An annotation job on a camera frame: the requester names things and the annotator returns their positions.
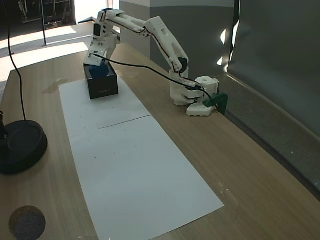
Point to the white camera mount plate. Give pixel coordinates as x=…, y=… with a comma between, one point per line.
x=96, y=51

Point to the thin metal pole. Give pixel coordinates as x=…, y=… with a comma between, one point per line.
x=44, y=25

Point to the blue cube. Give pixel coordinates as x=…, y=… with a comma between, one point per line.
x=98, y=71

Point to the green table clamp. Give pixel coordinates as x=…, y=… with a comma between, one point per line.
x=221, y=98

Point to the white paper sheet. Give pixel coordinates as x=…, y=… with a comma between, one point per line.
x=82, y=112
x=137, y=175

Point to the dark rectangular open box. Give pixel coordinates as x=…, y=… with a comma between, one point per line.
x=105, y=87

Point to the black round stand base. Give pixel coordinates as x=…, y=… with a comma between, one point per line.
x=21, y=147

